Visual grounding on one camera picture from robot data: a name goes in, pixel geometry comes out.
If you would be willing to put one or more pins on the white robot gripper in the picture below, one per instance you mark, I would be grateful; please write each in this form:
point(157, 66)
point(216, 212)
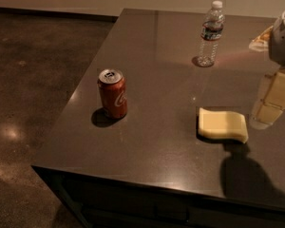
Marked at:
point(283, 43)

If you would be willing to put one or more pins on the yellow wavy sponge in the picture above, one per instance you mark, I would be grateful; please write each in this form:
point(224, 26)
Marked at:
point(222, 125)

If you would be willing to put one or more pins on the crumpled snack wrapper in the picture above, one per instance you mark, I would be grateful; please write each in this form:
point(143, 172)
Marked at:
point(261, 42)

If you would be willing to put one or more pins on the clear plastic water bottle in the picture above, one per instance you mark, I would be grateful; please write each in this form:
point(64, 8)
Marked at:
point(211, 32)

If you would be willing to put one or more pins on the red soda can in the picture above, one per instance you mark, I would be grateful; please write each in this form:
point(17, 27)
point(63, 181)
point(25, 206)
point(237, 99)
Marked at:
point(111, 84)

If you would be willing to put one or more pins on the dark counter cabinet base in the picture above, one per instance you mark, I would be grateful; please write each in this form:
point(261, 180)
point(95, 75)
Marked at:
point(103, 203)

